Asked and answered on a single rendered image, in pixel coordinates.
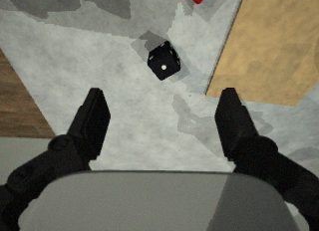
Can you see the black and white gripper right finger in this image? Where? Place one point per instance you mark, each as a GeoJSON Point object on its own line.
{"type": "Point", "coordinates": [261, 159]}

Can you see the tan flat mat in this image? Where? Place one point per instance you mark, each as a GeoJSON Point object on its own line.
{"type": "Point", "coordinates": [271, 53]}

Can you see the black die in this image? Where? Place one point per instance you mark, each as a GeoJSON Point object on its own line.
{"type": "Point", "coordinates": [164, 61]}

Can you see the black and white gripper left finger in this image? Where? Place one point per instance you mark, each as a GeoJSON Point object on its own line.
{"type": "Point", "coordinates": [84, 139]}

